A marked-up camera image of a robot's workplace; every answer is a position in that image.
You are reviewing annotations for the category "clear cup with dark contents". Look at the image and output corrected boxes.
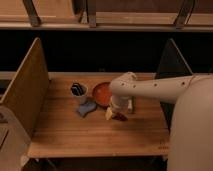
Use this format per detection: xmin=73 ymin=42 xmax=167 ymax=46
xmin=70 ymin=83 xmax=87 ymax=104

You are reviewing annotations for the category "small white bottle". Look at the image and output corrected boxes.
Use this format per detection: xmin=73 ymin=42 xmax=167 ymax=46
xmin=127 ymin=98 xmax=134 ymax=114

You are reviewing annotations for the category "right dark divider panel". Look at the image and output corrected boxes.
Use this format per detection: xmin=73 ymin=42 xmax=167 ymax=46
xmin=155 ymin=38 xmax=193 ymax=129

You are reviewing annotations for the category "left wooden divider panel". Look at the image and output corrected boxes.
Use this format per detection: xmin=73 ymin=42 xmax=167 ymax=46
xmin=0 ymin=38 xmax=49 ymax=141

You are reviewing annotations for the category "orange round bowl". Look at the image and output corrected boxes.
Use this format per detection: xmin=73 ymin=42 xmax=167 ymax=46
xmin=92 ymin=82 xmax=112 ymax=108

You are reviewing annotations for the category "dark red dried pepper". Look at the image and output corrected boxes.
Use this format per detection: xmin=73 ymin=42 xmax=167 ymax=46
xmin=112 ymin=113 xmax=128 ymax=121

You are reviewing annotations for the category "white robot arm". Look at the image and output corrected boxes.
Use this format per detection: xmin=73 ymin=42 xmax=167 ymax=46
xmin=109 ymin=72 xmax=213 ymax=171

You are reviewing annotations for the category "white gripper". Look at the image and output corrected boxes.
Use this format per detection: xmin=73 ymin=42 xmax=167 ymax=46
xmin=105 ymin=95 xmax=129 ymax=120

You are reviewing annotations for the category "blue sponge cloth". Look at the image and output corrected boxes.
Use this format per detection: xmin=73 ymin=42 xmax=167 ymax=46
xmin=77 ymin=101 xmax=97 ymax=117

